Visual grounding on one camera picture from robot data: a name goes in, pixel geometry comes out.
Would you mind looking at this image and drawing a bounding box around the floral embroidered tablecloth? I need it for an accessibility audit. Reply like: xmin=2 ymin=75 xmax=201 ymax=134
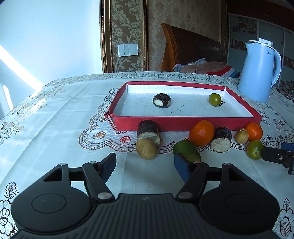
xmin=1 ymin=72 xmax=293 ymax=238

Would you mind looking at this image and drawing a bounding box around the brown wooden headboard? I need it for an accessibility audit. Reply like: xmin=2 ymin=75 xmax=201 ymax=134
xmin=162 ymin=23 xmax=224 ymax=72

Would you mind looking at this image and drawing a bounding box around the red shallow cardboard tray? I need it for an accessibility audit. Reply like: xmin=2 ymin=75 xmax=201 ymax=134
xmin=105 ymin=81 xmax=262 ymax=131

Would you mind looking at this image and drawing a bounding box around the small orange tangerine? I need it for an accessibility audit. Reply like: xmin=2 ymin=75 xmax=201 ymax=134
xmin=244 ymin=122 xmax=263 ymax=142

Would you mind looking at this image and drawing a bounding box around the white wall switch panel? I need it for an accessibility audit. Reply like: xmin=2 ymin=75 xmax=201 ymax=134
xmin=118 ymin=44 xmax=139 ymax=57

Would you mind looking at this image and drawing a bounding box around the green tomato with stem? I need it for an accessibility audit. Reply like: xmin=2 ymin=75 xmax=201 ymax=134
xmin=209 ymin=93 xmax=224 ymax=107

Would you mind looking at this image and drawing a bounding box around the light blue electric kettle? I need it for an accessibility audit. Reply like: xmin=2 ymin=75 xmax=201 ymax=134
xmin=238 ymin=40 xmax=282 ymax=103

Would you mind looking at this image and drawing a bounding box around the small brown longan fruit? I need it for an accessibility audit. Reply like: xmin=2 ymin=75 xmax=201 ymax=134
xmin=235 ymin=128 xmax=249 ymax=144

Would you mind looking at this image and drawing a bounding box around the pink patterned pillow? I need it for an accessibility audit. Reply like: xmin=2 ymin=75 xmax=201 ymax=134
xmin=173 ymin=58 xmax=241 ymax=78

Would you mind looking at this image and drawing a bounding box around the large orange tangerine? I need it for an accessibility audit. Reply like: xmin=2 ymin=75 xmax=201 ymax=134
xmin=189 ymin=120 xmax=215 ymax=147

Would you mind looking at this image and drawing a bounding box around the wardrobe sliding door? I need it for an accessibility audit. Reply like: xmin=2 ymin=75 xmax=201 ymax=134
xmin=227 ymin=15 xmax=293 ymax=87

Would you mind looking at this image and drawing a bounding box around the green cucumber chunk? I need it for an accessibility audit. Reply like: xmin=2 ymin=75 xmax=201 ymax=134
xmin=172 ymin=140 xmax=201 ymax=162

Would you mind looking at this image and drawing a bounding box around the brown wooden wall trim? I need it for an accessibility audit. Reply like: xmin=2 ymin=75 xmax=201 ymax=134
xmin=100 ymin=1 xmax=148 ymax=73

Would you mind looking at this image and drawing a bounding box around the short dark sugarcane piece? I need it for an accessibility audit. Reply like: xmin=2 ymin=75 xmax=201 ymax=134
xmin=153 ymin=93 xmax=171 ymax=108

